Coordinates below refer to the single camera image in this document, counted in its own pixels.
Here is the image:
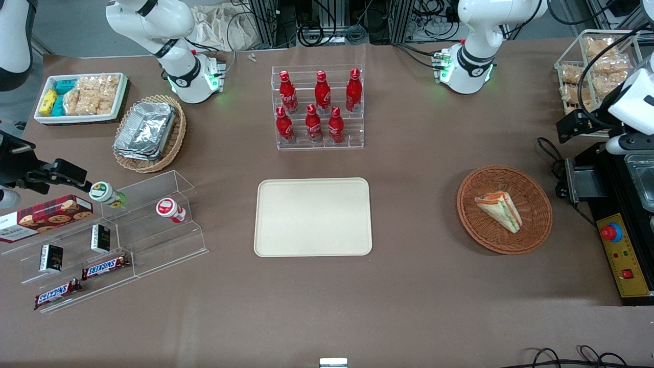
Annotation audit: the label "triangular sandwich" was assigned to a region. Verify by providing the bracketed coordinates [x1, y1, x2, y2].
[474, 191, 523, 234]

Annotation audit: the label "round brown wicker basket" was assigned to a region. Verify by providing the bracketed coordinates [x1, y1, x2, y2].
[456, 165, 553, 255]

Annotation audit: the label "silver foil tray stack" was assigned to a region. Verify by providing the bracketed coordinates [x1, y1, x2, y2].
[113, 102, 177, 162]

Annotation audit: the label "oval light wicker basket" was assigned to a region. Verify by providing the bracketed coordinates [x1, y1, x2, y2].
[112, 95, 187, 173]

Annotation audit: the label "beige plastic tray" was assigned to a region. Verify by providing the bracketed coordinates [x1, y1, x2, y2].
[254, 177, 373, 257]

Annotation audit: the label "clear plastic container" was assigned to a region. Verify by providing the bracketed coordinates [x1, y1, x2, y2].
[624, 153, 654, 213]

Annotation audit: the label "red cookie box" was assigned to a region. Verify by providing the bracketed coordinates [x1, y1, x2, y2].
[0, 195, 95, 244]

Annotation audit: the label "black yellow control box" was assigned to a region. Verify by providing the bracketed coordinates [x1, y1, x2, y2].
[575, 141, 654, 306]

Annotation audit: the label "small black box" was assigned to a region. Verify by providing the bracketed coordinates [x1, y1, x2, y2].
[91, 224, 112, 255]
[39, 244, 64, 273]

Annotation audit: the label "green lid drink bottle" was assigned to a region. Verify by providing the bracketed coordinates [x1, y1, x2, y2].
[89, 181, 127, 209]

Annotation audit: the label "yellow snack box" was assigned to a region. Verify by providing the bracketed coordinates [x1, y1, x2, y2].
[39, 89, 59, 117]

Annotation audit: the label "snickers bar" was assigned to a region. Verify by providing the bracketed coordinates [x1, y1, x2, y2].
[81, 254, 131, 281]
[34, 279, 83, 311]

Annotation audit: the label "white rectangular bin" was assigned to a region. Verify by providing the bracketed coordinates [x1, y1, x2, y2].
[34, 73, 128, 125]

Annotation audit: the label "clear rice cracker packet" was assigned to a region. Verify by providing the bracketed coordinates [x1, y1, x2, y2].
[63, 75, 121, 116]

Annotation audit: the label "clear acrylic step shelf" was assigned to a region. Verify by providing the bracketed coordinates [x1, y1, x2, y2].
[0, 170, 209, 314]

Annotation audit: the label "red lid drink bottle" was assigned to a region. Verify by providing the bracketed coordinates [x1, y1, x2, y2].
[156, 197, 188, 224]

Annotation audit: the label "white plastic bag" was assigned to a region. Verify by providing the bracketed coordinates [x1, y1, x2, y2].
[190, 4, 259, 52]

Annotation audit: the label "clear acrylic bottle rack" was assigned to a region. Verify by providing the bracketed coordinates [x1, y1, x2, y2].
[271, 64, 365, 150]

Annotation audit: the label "red cola bottle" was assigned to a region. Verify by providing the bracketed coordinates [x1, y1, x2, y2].
[275, 106, 295, 144]
[345, 68, 363, 113]
[305, 104, 323, 144]
[279, 71, 299, 114]
[328, 106, 345, 144]
[314, 71, 332, 114]

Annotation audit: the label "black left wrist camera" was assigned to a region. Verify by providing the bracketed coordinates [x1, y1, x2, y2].
[556, 109, 614, 145]

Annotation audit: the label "grey metal bracket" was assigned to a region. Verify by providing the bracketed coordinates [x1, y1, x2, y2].
[565, 157, 609, 203]

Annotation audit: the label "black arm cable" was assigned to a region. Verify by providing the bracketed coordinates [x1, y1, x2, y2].
[576, 23, 654, 128]

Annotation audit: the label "black table cable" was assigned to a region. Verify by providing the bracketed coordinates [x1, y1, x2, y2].
[536, 137, 598, 228]

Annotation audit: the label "white wire basket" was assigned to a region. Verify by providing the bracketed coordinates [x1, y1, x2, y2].
[554, 29, 645, 139]

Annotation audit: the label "black floor cables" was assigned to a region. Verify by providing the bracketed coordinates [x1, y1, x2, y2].
[515, 345, 654, 368]

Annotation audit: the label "black base cables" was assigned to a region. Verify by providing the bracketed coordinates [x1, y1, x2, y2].
[392, 42, 446, 70]

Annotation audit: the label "aluminium frame post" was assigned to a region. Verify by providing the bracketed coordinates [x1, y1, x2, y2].
[393, 0, 416, 42]
[249, 0, 279, 48]

